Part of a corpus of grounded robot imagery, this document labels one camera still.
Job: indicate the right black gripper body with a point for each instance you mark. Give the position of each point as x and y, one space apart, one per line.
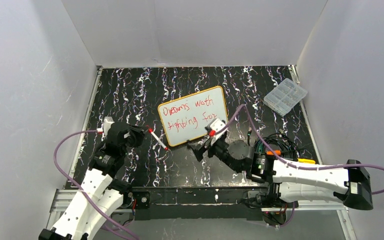
204 146

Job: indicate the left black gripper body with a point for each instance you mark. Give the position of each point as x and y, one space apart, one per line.
137 135

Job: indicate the red white marker pen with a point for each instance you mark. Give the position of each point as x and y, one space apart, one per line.
151 131

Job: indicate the yellow framed whiteboard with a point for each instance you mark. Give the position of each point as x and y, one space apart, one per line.
185 118

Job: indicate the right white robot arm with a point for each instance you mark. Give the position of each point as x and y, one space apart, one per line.
289 182

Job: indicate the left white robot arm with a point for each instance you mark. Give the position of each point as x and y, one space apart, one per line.
100 193

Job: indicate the orange green sensor plug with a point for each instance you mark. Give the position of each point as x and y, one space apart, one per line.
275 152

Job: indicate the clear plastic compartment box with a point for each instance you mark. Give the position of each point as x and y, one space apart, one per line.
284 97

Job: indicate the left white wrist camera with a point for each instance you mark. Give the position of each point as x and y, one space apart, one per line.
106 125

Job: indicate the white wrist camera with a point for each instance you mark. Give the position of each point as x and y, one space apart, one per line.
106 125
216 128

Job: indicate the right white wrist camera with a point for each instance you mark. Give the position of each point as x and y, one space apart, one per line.
216 128

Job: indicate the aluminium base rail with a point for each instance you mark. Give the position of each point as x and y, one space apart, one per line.
151 203

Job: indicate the yellow cable connector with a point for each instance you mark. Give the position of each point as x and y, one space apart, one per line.
306 161

